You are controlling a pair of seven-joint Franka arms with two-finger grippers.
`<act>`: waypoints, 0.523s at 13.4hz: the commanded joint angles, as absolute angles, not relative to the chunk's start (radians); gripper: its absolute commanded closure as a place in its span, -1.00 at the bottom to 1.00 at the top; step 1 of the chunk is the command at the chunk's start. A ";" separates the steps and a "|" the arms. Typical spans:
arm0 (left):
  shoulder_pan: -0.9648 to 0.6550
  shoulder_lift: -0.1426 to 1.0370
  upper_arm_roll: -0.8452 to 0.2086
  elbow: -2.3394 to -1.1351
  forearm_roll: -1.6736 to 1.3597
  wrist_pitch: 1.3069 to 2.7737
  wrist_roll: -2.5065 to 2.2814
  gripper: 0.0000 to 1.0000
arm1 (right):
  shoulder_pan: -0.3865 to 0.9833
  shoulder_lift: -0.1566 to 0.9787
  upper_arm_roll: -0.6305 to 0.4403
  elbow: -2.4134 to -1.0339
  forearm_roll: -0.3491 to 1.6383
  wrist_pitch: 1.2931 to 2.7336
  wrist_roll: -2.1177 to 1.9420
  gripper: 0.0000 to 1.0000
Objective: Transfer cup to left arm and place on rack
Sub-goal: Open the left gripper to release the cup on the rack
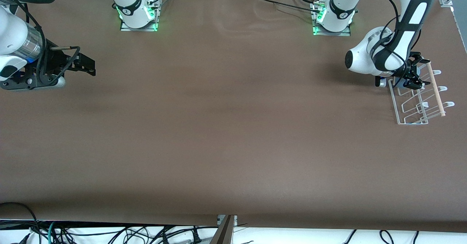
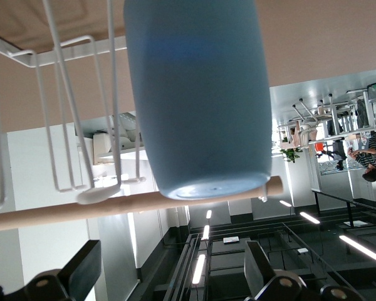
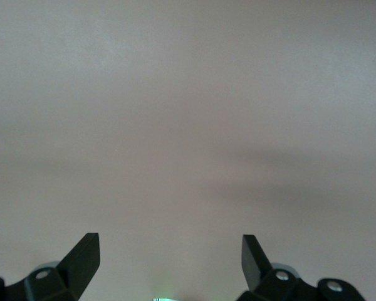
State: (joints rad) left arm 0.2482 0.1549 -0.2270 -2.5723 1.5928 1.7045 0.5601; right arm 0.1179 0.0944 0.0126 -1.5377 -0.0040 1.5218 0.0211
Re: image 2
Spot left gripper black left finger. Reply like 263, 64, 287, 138
0, 240, 102, 301

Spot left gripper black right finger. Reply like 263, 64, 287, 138
243, 240, 366, 301

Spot blue plastic cup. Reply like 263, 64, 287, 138
123, 0, 273, 201

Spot green potted plant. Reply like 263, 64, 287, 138
279, 146, 304, 164

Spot white box appliance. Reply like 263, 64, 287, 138
92, 132, 114, 166

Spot white chair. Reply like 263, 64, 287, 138
297, 124, 319, 149

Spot person in striped shirt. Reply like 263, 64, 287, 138
347, 130, 376, 183

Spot white stool black legs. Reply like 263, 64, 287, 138
291, 93, 334, 127

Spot brown table cover sheet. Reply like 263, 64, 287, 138
0, 0, 376, 134

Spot white wire dish rack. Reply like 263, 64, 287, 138
0, 0, 285, 235

